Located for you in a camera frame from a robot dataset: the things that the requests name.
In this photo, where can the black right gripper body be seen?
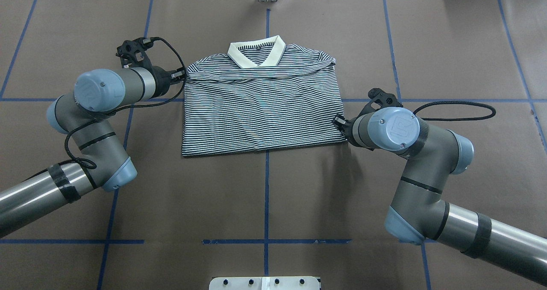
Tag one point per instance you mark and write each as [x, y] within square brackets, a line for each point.
[348, 130]

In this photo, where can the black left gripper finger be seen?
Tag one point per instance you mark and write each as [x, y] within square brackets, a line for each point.
[178, 73]
[177, 80]

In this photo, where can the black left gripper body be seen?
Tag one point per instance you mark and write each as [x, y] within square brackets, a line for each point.
[162, 77]

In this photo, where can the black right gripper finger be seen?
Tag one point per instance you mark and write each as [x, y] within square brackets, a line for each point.
[341, 128]
[339, 122]

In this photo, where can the navy white striped polo shirt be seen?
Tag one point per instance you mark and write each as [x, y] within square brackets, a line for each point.
[260, 95]

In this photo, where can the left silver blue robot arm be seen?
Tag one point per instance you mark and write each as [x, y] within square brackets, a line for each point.
[83, 116]

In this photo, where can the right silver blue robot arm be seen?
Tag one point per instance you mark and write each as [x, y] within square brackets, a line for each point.
[417, 211]

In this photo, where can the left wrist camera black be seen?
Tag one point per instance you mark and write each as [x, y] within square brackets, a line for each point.
[132, 53]

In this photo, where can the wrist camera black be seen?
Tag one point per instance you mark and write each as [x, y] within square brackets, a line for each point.
[380, 99]
[132, 53]

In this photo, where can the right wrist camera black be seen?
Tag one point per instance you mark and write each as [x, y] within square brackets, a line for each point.
[380, 99]

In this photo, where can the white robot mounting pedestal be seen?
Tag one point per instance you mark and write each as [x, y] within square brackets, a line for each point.
[266, 283]

